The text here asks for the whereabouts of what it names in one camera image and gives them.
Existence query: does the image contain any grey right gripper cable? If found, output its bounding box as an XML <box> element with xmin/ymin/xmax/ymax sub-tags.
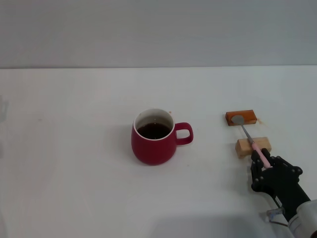
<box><xmin>262</xmin><ymin>207</ymin><xmax>290</xmax><ymax>228</ymax></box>

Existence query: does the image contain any pink handled metal spoon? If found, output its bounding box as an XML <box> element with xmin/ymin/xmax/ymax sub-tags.
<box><xmin>231</xmin><ymin>115</ymin><xmax>273</xmax><ymax>169</ymax></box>

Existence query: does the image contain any dark orange wooden block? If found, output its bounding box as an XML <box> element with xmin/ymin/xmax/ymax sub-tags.
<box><xmin>225</xmin><ymin>109</ymin><xmax>258</xmax><ymax>127</ymax></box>

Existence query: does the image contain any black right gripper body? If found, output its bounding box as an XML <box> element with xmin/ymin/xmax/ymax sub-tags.
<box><xmin>257</xmin><ymin>167</ymin><xmax>312</xmax><ymax>223</ymax></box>

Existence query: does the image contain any light wooden arch block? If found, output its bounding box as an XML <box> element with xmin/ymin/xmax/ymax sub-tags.
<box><xmin>235</xmin><ymin>136</ymin><xmax>272</xmax><ymax>159</ymax></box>

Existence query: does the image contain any red ceramic coffee cup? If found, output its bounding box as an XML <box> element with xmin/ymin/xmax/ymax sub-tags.
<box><xmin>131</xmin><ymin>108</ymin><xmax>194</xmax><ymax>166</ymax></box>

